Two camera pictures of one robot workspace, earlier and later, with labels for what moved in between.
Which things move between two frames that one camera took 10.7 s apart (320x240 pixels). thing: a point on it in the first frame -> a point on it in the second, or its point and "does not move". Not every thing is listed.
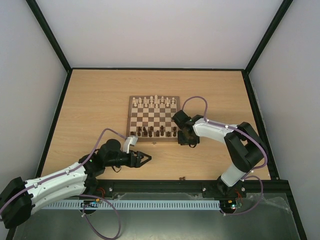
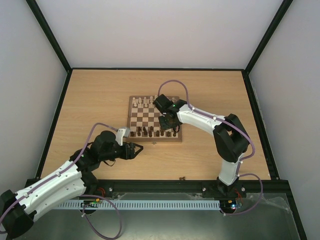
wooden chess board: x=150 y=118 does not move
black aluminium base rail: x=187 y=186 does not move
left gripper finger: x=142 y=155 -> x=137 y=153
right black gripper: x=184 y=138 -> x=164 y=121
